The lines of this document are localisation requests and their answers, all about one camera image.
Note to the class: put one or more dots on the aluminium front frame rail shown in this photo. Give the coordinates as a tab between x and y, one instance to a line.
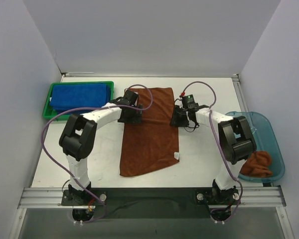
43	198

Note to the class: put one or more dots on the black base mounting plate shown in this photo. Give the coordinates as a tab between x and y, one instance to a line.
153	209

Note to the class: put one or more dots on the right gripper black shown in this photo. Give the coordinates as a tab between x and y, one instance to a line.
179	119

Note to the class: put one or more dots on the aluminium back rail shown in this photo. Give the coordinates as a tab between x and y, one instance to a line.
93	74

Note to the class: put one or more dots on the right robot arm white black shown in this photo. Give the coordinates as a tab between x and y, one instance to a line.
233	137

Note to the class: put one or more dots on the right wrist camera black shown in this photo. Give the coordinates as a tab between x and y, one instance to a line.
188	101

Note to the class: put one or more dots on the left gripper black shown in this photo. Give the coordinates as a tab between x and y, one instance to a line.
130	117

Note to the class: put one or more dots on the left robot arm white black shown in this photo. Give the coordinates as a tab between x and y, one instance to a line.
78	137

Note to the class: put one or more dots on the rust orange towel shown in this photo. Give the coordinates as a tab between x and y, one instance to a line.
151	145
258	165

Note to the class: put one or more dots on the teal transparent plastic bin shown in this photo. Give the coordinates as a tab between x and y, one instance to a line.
265	139

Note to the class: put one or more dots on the folded blue towel stack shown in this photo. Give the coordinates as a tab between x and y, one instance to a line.
70	96

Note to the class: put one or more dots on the green plastic tray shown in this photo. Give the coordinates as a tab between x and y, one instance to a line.
49	112

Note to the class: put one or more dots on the aluminium right side rail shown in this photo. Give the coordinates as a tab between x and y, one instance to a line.
239	92

